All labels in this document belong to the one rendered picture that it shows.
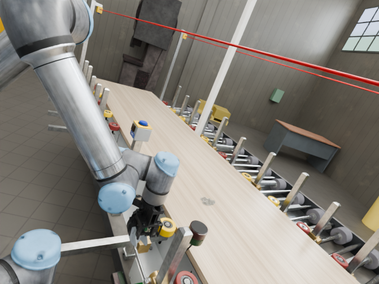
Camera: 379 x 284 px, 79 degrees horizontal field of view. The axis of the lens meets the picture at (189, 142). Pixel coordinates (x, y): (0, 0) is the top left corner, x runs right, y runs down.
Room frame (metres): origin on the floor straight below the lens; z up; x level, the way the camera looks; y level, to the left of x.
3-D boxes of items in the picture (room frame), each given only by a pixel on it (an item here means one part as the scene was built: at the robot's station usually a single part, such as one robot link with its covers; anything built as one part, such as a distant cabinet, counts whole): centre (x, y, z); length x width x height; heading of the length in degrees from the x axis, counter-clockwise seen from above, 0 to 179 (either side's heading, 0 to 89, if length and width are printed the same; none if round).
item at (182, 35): (3.26, 0.60, 1.25); 0.09 x 0.08 x 1.10; 38
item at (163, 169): (0.60, 0.04, 1.24); 0.09 x 0.08 x 0.11; 101
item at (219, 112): (7.29, -0.32, 0.19); 1.06 x 0.73 x 0.38; 103
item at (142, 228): (0.59, 0.03, 1.08); 0.09 x 0.08 x 0.12; 38
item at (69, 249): (0.67, 0.11, 0.84); 0.43 x 0.03 x 0.04; 128
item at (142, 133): (0.96, 0.22, 1.18); 0.07 x 0.07 x 0.08; 38
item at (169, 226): (0.79, -0.04, 0.85); 0.08 x 0.08 x 0.11
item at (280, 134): (6.19, -2.81, 0.41); 1.59 x 0.79 x 0.82; 103
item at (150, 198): (0.60, 0.04, 1.16); 0.08 x 0.08 x 0.05
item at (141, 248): (0.74, 0.05, 0.84); 0.13 x 0.06 x 0.05; 38
